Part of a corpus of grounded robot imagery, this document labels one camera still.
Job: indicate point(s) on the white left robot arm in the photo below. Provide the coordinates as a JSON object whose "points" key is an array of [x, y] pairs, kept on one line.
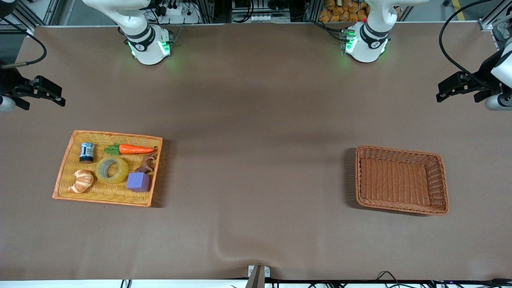
{"points": [[370, 40]]}

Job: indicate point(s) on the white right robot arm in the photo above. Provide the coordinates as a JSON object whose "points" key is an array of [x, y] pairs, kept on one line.
{"points": [[146, 42]]}

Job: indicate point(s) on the brown wicker basket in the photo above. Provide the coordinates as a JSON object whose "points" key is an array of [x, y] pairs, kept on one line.
{"points": [[400, 180]]}

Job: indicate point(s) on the bag of orange buns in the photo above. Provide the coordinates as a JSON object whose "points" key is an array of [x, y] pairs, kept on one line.
{"points": [[344, 11]]}

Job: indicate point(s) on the orange wicker tray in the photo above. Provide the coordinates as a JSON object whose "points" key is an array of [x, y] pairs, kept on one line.
{"points": [[108, 191]]}

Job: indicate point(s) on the metal table bracket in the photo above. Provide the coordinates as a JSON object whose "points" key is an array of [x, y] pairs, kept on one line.
{"points": [[258, 274]]}

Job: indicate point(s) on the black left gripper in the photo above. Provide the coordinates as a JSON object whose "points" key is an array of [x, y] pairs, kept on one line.
{"points": [[481, 78]]}

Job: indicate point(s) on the orange toy carrot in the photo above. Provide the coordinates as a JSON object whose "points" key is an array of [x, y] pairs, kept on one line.
{"points": [[134, 149]]}

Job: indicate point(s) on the white power strip with plugs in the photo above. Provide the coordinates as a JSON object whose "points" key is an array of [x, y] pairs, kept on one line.
{"points": [[180, 16]]}

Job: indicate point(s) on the yellow tape roll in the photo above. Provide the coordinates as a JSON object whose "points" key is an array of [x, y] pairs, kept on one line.
{"points": [[122, 172]]}

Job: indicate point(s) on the brown toy animal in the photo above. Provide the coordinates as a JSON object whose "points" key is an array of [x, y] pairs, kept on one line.
{"points": [[146, 164]]}

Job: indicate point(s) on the toy croissant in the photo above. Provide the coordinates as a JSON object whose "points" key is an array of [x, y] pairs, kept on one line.
{"points": [[82, 182]]}

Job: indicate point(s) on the aluminium frame profile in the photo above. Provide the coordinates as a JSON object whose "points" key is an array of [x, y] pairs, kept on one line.
{"points": [[36, 12], [494, 18]]}

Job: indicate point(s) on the small blue can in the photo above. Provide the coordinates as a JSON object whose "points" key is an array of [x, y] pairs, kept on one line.
{"points": [[86, 152]]}

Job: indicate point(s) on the purple cube block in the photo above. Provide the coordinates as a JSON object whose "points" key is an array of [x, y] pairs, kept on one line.
{"points": [[138, 182]]}

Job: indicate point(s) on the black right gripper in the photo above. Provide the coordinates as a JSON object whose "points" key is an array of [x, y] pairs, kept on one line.
{"points": [[8, 82]]}

